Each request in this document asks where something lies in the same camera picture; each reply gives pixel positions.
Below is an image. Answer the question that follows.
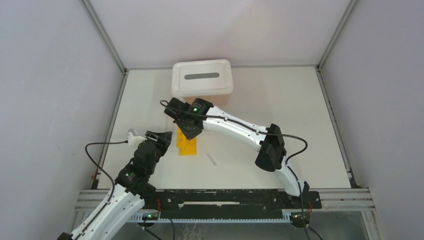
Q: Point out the yellow test tube rack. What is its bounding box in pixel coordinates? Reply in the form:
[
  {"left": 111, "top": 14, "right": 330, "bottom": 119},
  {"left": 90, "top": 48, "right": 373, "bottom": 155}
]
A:
[{"left": 176, "top": 127, "right": 197, "bottom": 156}]

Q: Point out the pink plastic storage bin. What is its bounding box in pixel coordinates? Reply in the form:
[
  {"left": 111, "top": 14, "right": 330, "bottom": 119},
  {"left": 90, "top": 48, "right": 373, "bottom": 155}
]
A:
[{"left": 183, "top": 94, "right": 231, "bottom": 107}]

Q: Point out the translucent white bin lid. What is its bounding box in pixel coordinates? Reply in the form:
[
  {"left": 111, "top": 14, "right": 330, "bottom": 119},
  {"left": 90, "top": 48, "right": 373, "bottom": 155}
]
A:
[{"left": 171, "top": 59, "right": 234, "bottom": 98}]

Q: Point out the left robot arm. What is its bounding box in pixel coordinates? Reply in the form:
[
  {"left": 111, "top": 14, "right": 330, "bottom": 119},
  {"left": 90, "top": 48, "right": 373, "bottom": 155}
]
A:
[{"left": 58, "top": 131, "right": 173, "bottom": 240}]

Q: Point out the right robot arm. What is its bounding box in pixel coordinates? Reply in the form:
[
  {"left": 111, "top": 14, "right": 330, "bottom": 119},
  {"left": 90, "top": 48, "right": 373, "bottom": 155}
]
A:
[{"left": 159, "top": 97, "right": 310, "bottom": 208}]

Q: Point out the clear tube left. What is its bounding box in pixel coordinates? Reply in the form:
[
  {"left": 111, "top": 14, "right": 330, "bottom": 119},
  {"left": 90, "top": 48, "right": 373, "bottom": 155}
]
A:
[{"left": 205, "top": 152, "right": 217, "bottom": 167}]

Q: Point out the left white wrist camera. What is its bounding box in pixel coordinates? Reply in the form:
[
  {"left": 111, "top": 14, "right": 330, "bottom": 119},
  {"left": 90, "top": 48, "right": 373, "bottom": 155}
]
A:
[{"left": 127, "top": 129, "right": 147, "bottom": 148}]

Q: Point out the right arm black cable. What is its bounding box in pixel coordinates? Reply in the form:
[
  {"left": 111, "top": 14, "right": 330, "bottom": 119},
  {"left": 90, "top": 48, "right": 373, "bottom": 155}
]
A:
[{"left": 159, "top": 99, "right": 309, "bottom": 213}]

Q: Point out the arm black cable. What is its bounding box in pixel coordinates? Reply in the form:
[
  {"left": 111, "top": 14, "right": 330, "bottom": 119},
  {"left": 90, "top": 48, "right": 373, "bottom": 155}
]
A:
[
  {"left": 66, "top": 140, "right": 130, "bottom": 240},
  {"left": 159, "top": 99, "right": 309, "bottom": 213}
]

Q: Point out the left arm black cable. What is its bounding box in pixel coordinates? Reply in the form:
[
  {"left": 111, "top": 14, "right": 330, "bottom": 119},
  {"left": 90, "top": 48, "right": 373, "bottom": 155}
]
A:
[{"left": 66, "top": 140, "right": 130, "bottom": 240}]

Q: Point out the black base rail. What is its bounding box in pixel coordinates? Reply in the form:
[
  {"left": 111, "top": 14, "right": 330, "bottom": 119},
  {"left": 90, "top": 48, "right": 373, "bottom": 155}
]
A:
[{"left": 142, "top": 189, "right": 322, "bottom": 221}]

